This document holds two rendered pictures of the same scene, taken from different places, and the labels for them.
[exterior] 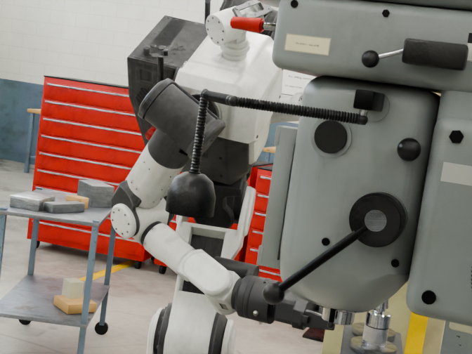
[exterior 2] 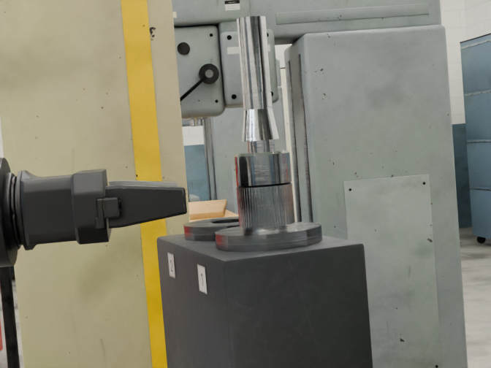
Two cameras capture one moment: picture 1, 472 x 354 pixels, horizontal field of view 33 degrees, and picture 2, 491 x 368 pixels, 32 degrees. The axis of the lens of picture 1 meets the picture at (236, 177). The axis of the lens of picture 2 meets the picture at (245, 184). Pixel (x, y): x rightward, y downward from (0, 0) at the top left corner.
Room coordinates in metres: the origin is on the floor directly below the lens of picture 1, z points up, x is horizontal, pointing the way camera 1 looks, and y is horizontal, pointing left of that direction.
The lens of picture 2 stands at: (0.85, 0.05, 1.22)
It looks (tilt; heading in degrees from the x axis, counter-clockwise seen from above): 3 degrees down; 332
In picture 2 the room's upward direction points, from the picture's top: 5 degrees counter-clockwise
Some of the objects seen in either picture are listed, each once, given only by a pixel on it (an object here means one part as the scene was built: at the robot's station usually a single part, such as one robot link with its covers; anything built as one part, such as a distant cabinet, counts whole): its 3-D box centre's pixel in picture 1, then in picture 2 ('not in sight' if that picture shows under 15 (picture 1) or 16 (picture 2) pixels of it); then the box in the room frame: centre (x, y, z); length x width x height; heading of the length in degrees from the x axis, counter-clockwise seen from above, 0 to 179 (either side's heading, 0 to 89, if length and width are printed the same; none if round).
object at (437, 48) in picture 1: (414, 56); not in sight; (0.98, -0.20, 1.66); 0.12 x 0.04 x 0.04; 72
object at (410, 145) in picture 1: (409, 149); not in sight; (1.00, -0.21, 1.55); 0.03 x 0.03 x 0.03
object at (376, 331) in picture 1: (376, 330); (264, 196); (1.48, -0.31, 1.17); 0.05 x 0.05 x 0.06
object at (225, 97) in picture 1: (219, 97); not in sight; (1.06, 0.04, 1.58); 0.17 x 0.01 x 0.01; 15
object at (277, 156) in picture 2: (378, 314); (261, 158); (1.48, -0.31, 1.20); 0.05 x 0.05 x 0.01
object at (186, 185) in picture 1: (192, 192); not in sight; (1.15, 0.06, 1.44); 0.07 x 0.07 x 0.06
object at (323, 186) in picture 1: (360, 194); not in sight; (1.13, -0.18, 1.47); 0.21 x 0.19 x 0.32; 162
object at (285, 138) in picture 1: (282, 197); not in sight; (1.17, -0.07, 1.45); 0.04 x 0.04 x 0.21; 72
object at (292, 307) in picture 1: (283, 305); (33, 212); (1.55, -0.13, 1.17); 0.13 x 0.12 x 0.10; 159
